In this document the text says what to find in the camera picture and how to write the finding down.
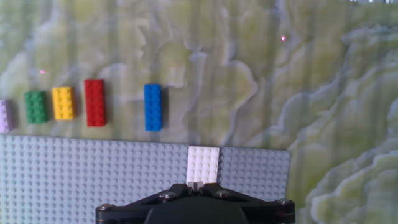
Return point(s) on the pink Lego brick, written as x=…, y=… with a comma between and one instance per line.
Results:
x=4, y=116

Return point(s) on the long blue Lego brick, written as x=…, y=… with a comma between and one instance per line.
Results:
x=153, y=107

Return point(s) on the green Lego brick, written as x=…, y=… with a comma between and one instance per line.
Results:
x=36, y=107

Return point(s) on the grey Lego baseplate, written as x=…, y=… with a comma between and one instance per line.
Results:
x=77, y=174

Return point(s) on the white Lego plate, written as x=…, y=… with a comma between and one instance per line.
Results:
x=203, y=164

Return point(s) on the long red Lego brick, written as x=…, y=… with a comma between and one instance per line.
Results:
x=95, y=103

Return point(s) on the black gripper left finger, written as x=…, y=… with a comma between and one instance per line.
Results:
x=136, y=210

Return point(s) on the green marble pattern mat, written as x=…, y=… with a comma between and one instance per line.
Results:
x=311, y=77

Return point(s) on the yellow Lego brick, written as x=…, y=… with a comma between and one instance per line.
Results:
x=63, y=103

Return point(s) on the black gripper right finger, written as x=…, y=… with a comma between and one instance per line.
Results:
x=264, y=211

